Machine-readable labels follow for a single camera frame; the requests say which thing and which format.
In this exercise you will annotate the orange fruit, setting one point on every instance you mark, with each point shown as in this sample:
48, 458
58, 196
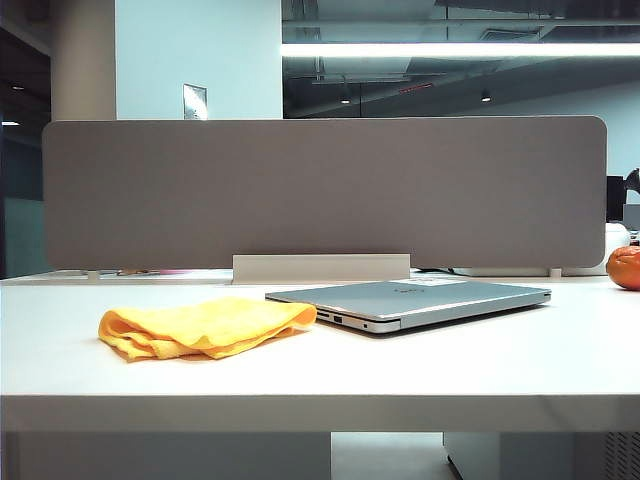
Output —
625, 267

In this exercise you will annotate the framed wall notice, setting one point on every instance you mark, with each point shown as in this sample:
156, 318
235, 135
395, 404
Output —
195, 101

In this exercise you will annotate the small white partition foot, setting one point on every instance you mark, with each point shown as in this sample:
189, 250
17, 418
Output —
555, 272
92, 274

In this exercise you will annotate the beige round pillar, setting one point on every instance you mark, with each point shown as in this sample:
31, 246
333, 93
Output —
82, 60

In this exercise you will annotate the white box behind partition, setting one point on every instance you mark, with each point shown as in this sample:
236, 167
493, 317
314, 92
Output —
616, 240

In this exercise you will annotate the grey fabric desk partition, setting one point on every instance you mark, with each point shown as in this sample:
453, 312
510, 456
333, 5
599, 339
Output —
325, 190

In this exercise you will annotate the yellow cloth rag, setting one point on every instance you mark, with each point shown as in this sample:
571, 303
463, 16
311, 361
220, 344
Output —
210, 325

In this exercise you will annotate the black computer monitor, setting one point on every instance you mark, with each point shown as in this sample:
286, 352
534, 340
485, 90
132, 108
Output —
615, 197

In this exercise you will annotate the round ceiling spot lamp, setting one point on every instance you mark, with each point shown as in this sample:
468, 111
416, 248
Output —
345, 99
485, 96

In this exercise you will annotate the silver closed laptop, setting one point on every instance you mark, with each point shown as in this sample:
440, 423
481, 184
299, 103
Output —
400, 302

